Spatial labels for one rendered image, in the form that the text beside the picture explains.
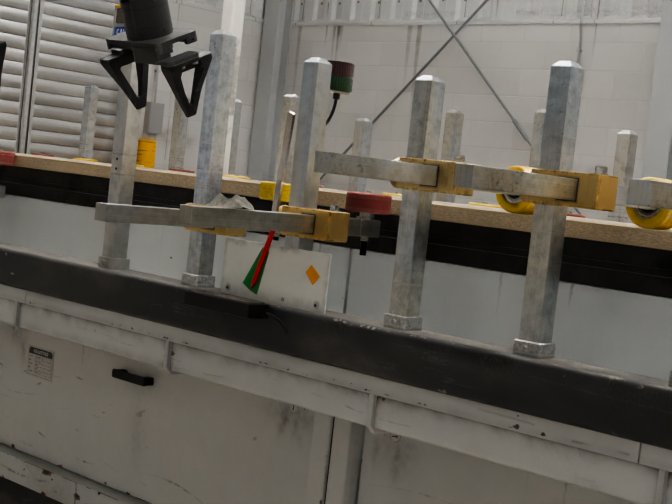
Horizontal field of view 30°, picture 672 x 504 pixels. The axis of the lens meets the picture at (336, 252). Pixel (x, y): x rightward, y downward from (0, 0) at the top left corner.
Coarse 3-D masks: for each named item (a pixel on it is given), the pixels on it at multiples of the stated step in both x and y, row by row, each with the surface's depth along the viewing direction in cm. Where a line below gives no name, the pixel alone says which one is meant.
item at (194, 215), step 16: (192, 208) 190; (208, 208) 192; (224, 208) 195; (192, 224) 190; (208, 224) 193; (224, 224) 195; (240, 224) 198; (256, 224) 200; (272, 224) 203; (288, 224) 205; (304, 224) 208; (352, 224) 217; (368, 224) 219
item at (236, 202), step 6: (216, 198) 197; (222, 198) 197; (228, 198) 198; (234, 198) 198; (240, 198) 198; (210, 204) 196; (216, 204) 196; (222, 204) 197; (228, 204) 195; (234, 204) 195; (240, 204) 195; (246, 204) 198
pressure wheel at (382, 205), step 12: (348, 192) 220; (360, 192) 218; (372, 192) 221; (348, 204) 219; (360, 204) 218; (372, 204) 217; (384, 204) 218; (360, 216) 221; (372, 216) 221; (360, 252) 221
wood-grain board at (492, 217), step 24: (48, 168) 300; (72, 168) 294; (96, 168) 287; (144, 168) 332; (240, 192) 254; (336, 192) 236; (432, 216) 220; (456, 216) 216; (480, 216) 213; (504, 216) 209; (528, 216) 206; (600, 240) 197; (624, 240) 194; (648, 240) 191
